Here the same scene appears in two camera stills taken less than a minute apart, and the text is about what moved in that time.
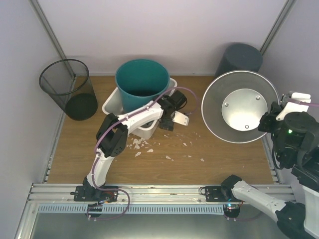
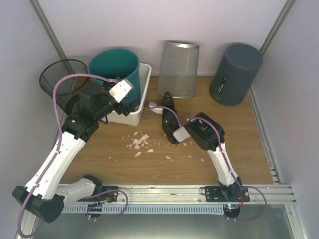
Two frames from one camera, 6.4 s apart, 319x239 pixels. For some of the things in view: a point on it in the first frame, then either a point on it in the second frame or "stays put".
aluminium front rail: x=152 y=194 stays put
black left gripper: x=167 y=125 to x=121 y=109
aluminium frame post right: x=289 y=4 stays put
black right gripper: x=275 y=108 to x=170 y=103
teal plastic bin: x=140 y=81 to x=113 y=63
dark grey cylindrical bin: x=239 y=57 stays put
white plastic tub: x=111 y=103 to x=134 y=118
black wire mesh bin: x=66 y=81 stays put
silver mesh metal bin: x=234 y=103 to x=178 y=70
